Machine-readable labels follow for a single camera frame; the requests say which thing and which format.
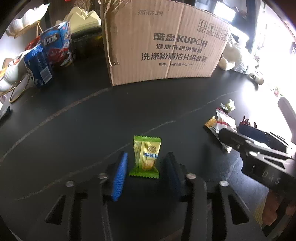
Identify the small gold snack packet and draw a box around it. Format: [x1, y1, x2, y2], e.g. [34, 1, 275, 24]
[204, 116, 217, 129]

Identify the small green white candy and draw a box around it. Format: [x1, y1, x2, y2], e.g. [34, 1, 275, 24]
[220, 99, 236, 113]

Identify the upper white shell bowl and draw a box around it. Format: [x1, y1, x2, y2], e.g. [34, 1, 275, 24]
[6, 4, 50, 39]

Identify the white red snack wrapper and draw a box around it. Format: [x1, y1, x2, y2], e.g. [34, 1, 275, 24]
[209, 108, 237, 153]

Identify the blue chocolate candy box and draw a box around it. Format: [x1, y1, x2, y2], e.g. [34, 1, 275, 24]
[40, 21, 73, 68]

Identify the person right hand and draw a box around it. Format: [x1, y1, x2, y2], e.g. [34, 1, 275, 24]
[262, 190, 295, 226]

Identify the white shell snack bowl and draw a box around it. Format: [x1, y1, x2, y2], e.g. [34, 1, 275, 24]
[0, 37, 41, 103]

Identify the green durian candy packet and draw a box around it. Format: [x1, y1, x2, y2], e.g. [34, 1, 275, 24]
[129, 136, 162, 179]

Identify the black remote control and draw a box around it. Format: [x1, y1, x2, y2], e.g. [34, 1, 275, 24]
[0, 102, 11, 120]

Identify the open cardboard box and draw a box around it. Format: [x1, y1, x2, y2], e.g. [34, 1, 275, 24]
[100, 1, 231, 86]

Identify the blue soda can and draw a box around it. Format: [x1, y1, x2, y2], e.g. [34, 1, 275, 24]
[24, 44, 53, 88]

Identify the white plush sheep toy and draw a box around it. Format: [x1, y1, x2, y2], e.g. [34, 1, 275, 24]
[218, 34, 264, 85]

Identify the yellow mountain ornament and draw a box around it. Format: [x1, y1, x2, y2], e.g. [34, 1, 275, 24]
[56, 6, 101, 33]

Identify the dark red candy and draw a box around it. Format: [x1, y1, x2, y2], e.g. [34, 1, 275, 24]
[240, 115, 257, 128]

